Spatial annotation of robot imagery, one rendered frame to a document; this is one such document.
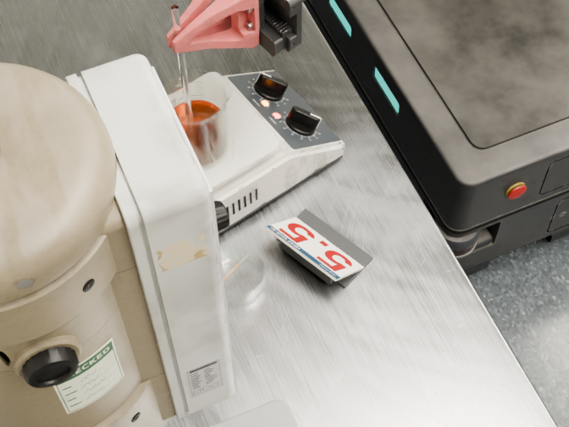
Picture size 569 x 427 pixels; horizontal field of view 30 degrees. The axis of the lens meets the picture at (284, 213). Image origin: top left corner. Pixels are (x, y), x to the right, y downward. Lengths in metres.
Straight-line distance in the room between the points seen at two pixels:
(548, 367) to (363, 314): 0.88
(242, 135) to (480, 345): 0.31
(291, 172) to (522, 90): 0.71
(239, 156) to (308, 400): 0.24
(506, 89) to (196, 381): 1.24
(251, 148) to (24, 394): 0.61
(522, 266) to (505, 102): 0.39
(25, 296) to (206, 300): 0.10
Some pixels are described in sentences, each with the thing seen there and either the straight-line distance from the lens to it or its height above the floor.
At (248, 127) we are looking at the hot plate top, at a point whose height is 0.84.
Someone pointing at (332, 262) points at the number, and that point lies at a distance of 1.03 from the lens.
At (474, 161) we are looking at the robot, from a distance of 1.62.
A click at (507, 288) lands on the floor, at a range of 1.93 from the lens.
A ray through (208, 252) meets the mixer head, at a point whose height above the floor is 1.31.
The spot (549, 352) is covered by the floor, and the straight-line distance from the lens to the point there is 1.89.
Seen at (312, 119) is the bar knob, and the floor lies 0.81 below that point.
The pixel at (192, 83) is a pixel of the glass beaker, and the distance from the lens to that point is 1.00.
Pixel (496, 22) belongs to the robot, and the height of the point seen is 0.36.
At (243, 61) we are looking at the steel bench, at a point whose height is 0.75.
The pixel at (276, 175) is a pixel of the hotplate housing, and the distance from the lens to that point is 1.05.
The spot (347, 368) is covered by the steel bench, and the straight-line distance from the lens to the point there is 1.01.
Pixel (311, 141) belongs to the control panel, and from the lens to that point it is 1.07.
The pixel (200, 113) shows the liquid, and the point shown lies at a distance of 1.01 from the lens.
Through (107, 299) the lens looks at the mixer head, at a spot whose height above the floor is 1.30.
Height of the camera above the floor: 1.67
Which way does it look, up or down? 58 degrees down
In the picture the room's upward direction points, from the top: 1 degrees counter-clockwise
